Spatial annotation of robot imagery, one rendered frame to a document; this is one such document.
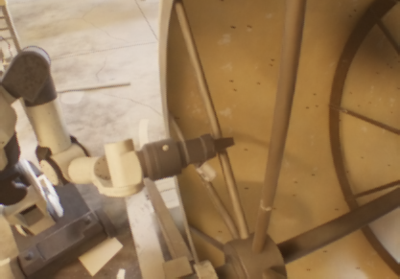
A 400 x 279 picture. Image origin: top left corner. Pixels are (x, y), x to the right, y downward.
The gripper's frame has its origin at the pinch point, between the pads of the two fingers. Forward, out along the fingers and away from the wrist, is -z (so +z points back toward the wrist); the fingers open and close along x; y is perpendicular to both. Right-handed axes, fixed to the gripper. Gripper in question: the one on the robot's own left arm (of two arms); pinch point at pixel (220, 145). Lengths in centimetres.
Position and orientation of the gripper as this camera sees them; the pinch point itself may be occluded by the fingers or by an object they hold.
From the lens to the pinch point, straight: 65.7
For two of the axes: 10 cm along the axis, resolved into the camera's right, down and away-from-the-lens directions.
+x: -2.2, 2.3, 9.5
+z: -9.4, 2.1, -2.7
